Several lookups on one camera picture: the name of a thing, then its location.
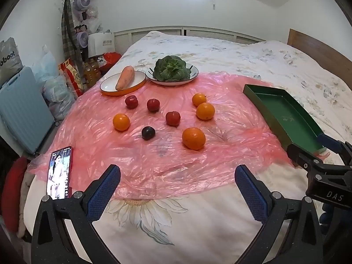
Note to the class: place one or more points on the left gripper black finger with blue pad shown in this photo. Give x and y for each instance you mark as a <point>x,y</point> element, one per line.
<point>302,242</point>
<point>51,241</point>

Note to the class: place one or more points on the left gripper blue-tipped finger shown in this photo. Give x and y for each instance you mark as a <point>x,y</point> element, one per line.
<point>334,144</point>

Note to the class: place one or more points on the green rectangular tray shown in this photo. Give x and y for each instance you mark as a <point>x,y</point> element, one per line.
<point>286,117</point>

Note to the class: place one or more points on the smartphone with red case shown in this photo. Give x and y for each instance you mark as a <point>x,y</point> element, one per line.
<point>59,174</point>

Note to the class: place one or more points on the red cloth at bedside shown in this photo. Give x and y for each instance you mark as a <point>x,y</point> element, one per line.
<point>10,196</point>

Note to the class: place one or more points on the floral white bed quilt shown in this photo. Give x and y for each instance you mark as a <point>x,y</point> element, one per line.
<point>215,225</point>

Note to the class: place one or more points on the wooden headboard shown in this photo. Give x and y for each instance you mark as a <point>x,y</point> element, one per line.
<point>327,57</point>

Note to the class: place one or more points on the light blue suitcase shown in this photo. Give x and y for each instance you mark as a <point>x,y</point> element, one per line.
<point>25,117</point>

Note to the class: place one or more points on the orange left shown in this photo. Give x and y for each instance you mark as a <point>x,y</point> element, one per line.
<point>121,122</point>

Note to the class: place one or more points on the orange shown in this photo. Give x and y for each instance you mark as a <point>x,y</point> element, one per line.
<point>198,99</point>
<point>121,122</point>
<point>205,111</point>
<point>193,138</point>

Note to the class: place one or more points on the orange right middle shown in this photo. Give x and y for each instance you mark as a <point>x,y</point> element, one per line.
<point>205,111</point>

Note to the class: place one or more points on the orange front centre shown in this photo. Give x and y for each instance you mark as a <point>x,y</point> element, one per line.
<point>193,138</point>

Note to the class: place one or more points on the dark purple plum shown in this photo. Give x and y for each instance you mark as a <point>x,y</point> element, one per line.
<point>148,133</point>

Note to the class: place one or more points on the pink plastic sheet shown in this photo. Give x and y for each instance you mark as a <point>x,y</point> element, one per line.
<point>162,166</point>

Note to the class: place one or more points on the orange right rear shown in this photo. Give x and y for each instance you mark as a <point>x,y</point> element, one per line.
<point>198,99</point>

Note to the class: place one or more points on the pale blue plastic bags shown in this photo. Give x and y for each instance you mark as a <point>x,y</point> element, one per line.
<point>53,85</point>

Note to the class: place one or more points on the red plum rear left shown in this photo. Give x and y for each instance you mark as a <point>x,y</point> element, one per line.
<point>131,102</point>

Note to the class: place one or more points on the red plum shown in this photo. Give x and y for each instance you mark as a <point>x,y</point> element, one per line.
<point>153,105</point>
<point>131,102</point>
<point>173,118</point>

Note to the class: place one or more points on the orange rice sack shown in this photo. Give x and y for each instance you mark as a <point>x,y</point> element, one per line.
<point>73,79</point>

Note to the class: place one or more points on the orange-rimmed white plate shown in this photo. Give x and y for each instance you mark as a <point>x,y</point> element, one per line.
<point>107,87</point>

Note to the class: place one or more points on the red plum rear middle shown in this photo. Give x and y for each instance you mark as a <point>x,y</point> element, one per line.
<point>153,105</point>

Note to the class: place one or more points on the red plum centre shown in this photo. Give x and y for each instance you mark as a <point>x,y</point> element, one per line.
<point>173,118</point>

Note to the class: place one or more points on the cooking oil bottle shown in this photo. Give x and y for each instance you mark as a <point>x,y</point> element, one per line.
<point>92,73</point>

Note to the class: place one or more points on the sweet potato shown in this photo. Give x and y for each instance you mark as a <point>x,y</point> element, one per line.
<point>126,78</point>

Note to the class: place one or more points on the grey printed plastic bag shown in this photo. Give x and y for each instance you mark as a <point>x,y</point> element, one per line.
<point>10,60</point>

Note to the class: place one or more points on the green leafy cabbage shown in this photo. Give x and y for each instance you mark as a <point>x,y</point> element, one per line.
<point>171,68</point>

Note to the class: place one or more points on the white plate black rim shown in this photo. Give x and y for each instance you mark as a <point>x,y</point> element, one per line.
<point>193,75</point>

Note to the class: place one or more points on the plaid hanging garment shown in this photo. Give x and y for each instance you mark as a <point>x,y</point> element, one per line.
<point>71,47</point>

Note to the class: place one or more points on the red bag on floor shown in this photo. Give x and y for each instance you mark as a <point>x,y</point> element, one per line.
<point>107,61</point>

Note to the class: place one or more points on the white paper shopping bag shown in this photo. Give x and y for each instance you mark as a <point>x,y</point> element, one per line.
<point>100,43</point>

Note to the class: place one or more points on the purple fan lower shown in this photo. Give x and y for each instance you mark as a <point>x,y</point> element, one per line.
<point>82,39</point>

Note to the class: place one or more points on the purple fan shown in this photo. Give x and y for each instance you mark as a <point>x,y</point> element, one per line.
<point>81,5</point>
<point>82,39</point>

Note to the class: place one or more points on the purple fan upper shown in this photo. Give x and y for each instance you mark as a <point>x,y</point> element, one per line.
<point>81,5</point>

